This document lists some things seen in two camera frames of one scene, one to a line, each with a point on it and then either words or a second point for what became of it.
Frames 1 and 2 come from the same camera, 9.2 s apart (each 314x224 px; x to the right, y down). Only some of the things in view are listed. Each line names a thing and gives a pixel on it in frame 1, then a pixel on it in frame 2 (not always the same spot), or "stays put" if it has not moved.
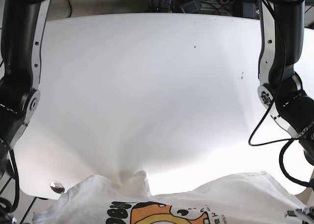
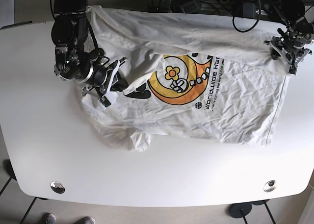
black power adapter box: (249, 10) stays put
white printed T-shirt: (252, 198) → (211, 78)
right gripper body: (306, 215) → (291, 44)
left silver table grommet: (57, 187) stays put
